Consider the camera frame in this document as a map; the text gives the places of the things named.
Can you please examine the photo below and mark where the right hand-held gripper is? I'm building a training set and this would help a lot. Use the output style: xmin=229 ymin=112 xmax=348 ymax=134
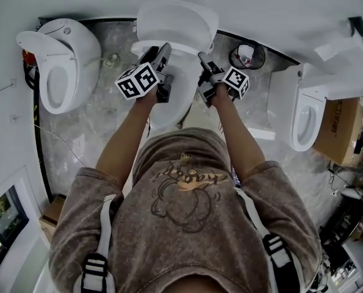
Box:
xmin=198 ymin=51 xmax=250 ymax=108

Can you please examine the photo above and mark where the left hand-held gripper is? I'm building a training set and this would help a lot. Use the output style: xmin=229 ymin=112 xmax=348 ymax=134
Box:
xmin=115 ymin=43 xmax=174 ymax=104

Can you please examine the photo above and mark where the person's right forearm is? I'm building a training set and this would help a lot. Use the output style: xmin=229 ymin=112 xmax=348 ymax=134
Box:
xmin=211 ymin=101 xmax=266 ymax=181

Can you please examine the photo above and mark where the person's left forearm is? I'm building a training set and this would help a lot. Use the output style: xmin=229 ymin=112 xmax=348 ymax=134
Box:
xmin=95 ymin=92 xmax=157 ymax=189

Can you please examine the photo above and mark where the white toilet lid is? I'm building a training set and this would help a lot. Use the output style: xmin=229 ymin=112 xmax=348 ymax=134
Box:
xmin=137 ymin=0 xmax=219 ymax=53

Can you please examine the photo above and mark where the white rounded toilet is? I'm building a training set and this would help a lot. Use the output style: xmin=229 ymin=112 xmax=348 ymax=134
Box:
xmin=15 ymin=18 xmax=102 ymax=115

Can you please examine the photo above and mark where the white toilet with button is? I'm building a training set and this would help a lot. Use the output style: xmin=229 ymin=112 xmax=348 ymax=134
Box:
xmin=266 ymin=62 xmax=363 ymax=152

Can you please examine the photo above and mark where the person's right hand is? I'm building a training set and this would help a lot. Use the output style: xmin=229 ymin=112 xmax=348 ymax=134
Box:
xmin=210 ymin=86 xmax=236 ymax=107

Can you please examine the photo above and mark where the white and red trash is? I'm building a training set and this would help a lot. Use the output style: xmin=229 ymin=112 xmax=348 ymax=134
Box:
xmin=234 ymin=46 xmax=255 ymax=67

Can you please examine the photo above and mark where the white floor outlet fitting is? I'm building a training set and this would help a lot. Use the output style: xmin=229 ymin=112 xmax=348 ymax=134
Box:
xmin=103 ymin=52 xmax=121 ymax=70

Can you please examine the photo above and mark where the black device with blue screen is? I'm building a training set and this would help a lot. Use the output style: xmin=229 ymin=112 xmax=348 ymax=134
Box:
xmin=231 ymin=168 xmax=242 ymax=189

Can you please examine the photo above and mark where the red round object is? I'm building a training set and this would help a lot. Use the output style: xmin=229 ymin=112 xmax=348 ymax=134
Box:
xmin=21 ymin=49 xmax=37 ymax=66

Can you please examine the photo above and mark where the cardboard box with large print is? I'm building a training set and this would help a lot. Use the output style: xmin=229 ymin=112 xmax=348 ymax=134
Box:
xmin=312 ymin=96 xmax=363 ymax=167

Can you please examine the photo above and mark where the person's brown printed shirt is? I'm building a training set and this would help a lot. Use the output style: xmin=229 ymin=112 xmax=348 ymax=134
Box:
xmin=48 ymin=127 xmax=322 ymax=293

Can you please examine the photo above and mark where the dark framed window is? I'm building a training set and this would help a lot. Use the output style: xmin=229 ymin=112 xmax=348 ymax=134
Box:
xmin=0 ymin=184 xmax=29 ymax=274

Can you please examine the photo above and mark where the black wire waste bin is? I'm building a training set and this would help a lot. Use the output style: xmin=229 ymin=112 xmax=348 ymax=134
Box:
xmin=229 ymin=43 xmax=266 ymax=71

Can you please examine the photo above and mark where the white cable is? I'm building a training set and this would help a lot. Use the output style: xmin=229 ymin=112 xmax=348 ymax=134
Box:
xmin=36 ymin=123 xmax=87 ymax=168

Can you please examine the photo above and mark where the black coiled hose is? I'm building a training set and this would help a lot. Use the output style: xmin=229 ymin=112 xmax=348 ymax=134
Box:
xmin=23 ymin=60 xmax=41 ymax=89

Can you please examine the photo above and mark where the white harness strap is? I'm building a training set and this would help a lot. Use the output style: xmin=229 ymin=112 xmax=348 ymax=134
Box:
xmin=80 ymin=193 xmax=117 ymax=293
xmin=234 ymin=187 xmax=295 ymax=293

